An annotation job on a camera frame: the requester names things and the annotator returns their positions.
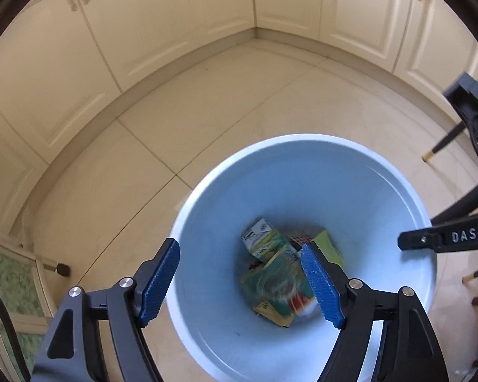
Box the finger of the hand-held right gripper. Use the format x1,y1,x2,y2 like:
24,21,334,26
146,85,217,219
397,175,478,254

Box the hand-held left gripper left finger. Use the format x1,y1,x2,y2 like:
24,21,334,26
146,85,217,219
31,238,181,382

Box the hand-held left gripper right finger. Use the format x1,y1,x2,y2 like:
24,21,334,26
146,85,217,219
301,242,451,382

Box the yellow green packet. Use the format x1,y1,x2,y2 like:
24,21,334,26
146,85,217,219
311,229,345,270

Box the green checked plastic wrapper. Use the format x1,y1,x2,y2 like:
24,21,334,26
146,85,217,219
239,247,316,304

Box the gold foil packet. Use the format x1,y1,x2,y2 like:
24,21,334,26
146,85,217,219
253,298,296,329

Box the white green carton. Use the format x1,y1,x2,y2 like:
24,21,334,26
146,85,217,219
241,217,282,262

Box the light blue trash bin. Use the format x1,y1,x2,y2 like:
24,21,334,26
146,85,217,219
169,134,438,382

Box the green patterned glass door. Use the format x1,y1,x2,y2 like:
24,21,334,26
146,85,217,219
0,233,59,382

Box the cream kitchen base cabinets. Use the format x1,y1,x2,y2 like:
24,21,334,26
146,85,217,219
0,0,478,243

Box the black cable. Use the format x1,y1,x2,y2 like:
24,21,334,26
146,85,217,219
0,274,29,382

